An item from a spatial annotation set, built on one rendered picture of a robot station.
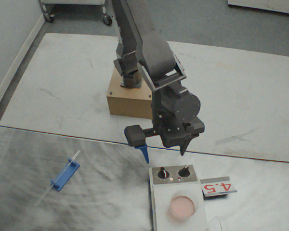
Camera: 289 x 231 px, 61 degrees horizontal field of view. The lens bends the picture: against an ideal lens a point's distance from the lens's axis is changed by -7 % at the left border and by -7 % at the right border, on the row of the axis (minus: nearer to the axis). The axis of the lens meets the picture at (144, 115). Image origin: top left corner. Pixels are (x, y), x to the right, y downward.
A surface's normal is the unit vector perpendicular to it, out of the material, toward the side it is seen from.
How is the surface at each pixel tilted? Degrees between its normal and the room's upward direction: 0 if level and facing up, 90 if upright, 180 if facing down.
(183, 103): 62
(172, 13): 0
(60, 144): 0
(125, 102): 90
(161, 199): 0
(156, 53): 37
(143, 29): 47
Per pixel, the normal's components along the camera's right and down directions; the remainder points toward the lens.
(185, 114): 0.39, 0.40
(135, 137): 0.16, -0.33
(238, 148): -0.01, -0.54
